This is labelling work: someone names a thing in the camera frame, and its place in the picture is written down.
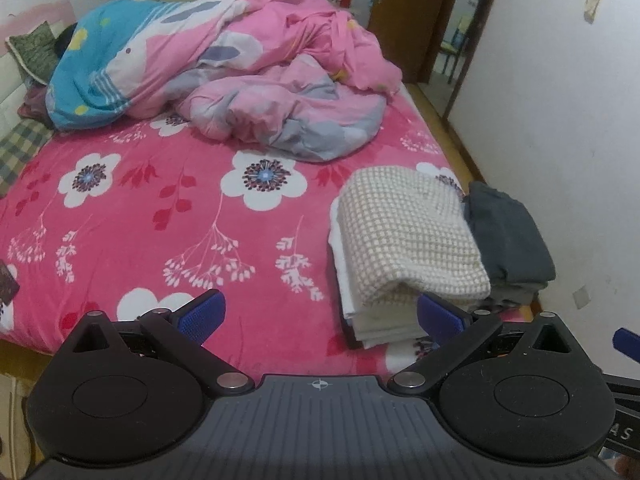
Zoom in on beige white houndstooth knit sweater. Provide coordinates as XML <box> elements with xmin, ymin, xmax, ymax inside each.
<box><xmin>336</xmin><ymin>166</ymin><xmax>490</xmax><ymax>310</ymax></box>

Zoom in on dark grey folded clothes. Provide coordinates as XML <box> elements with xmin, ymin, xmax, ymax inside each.
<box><xmin>463</xmin><ymin>181</ymin><xmax>556</xmax><ymax>306</ymax></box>

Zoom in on white folded clothes stack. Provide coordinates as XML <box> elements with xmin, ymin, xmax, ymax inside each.
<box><xmin>329</xmin><ymin>200</ymin><xmax>489</xmax><ymax>349</ymax></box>

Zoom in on pink floral bed sheet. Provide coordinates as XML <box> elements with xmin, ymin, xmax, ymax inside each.
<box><xmin>1</xmin><ymin>86</ymin><xmax>477</xmax><ymax>380</ymax></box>

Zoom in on plaid checked pillow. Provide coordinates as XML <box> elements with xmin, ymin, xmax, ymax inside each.
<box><xmin>0</xmin><ymin>118</ymin><xmax>53</xmax><ymax>197</ymax></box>

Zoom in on pink blue floral duvet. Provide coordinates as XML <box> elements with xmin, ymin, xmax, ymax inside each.
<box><xmin>46</xmin><ymin>0</ymin><xmax>401</xmax><ymax>162</ymax></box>

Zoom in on green patterned pillow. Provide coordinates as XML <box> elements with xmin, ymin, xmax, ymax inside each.
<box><xmin>6</xmin><ymin>21</ymin><xmax>77</xmax><ymax>84</ymax></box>

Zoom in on brown wooden door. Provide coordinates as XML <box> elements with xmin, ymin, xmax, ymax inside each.
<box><xmin>369</xmin><ymin>0</ymin><xmax>494</xmax><ymax>119</ymax></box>

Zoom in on white wall socket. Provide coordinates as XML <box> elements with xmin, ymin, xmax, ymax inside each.
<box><xmin>573</xmin><ymin>285</ymin><xmax>591</xmax><ymax>310</ymax></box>

